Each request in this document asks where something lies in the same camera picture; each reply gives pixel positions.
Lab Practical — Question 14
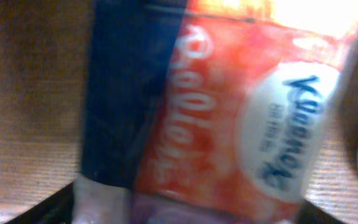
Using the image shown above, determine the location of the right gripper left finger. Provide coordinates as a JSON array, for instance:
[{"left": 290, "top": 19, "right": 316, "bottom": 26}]
[{"left": 5, "top": 182, "right": 74, "bottom": 224}]

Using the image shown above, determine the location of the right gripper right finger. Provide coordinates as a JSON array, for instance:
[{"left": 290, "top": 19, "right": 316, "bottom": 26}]
[{"left": 294, "top": 200, "right": 345, "bottom": 224}]

